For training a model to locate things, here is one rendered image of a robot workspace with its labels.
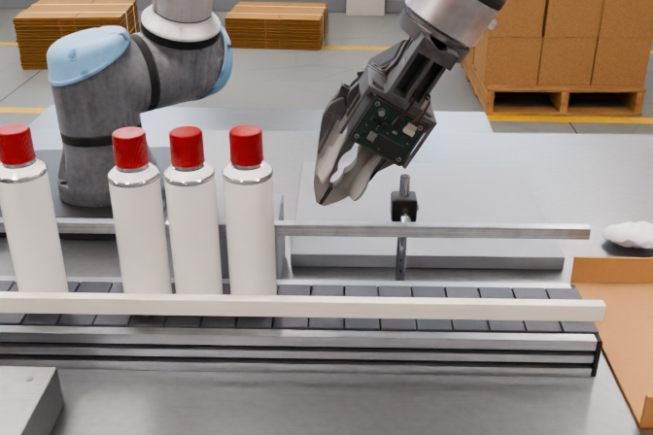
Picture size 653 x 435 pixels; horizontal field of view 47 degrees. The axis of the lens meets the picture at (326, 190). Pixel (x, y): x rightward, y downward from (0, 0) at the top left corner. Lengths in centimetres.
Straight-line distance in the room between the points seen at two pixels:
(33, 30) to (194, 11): 386
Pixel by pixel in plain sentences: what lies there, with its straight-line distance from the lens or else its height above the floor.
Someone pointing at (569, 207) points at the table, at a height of 83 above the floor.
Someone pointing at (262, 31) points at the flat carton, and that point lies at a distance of 511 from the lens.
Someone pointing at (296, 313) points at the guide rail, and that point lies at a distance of 80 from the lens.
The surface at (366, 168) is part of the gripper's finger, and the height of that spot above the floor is 106.
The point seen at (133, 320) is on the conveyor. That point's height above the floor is 88.
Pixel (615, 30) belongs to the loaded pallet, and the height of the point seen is 43.
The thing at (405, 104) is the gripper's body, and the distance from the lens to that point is 67.
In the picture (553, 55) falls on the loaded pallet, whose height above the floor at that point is 30.
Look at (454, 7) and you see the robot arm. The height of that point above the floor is 122.
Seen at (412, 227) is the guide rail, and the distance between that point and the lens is 84.
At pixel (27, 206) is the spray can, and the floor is 101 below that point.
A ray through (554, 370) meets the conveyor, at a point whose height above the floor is 84.
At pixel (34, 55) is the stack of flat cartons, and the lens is 499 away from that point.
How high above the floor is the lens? 136
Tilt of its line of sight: 26 degrees down
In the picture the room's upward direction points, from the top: straight up
